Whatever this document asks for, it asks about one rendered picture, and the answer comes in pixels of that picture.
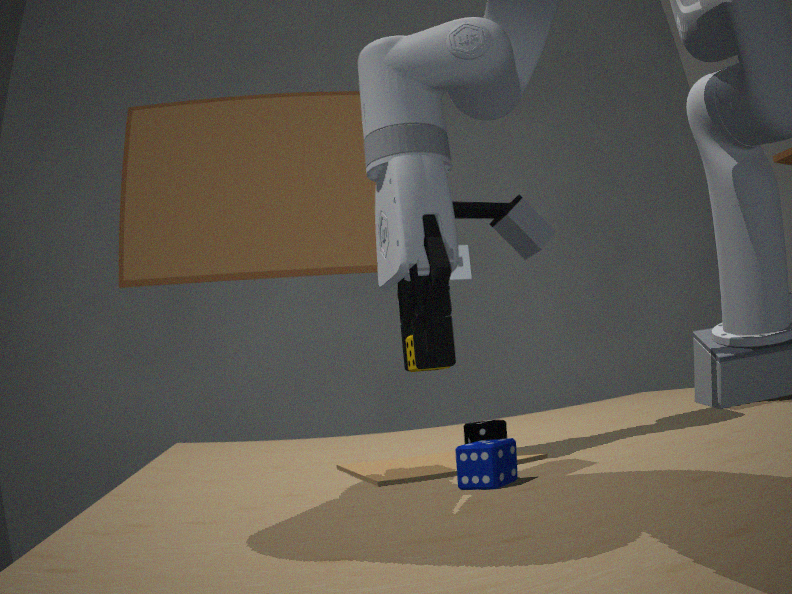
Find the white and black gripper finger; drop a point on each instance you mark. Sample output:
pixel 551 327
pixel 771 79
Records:
pixel 407 313
pixel 433 331

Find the black die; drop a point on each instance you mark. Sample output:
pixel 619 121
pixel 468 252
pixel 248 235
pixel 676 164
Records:
pixel 485 430

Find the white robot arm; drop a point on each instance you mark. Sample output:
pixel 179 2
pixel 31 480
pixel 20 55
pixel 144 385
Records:
pixel 731 112

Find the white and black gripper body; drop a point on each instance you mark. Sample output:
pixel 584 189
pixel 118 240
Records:
pixel 403 195

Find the blue die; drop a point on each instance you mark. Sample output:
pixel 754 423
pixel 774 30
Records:
pixel 486 464

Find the tan flat mat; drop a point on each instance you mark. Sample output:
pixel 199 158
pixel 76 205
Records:
pixel 417 468

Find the yellow die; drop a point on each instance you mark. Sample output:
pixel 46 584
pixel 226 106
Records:
pixel 411 357

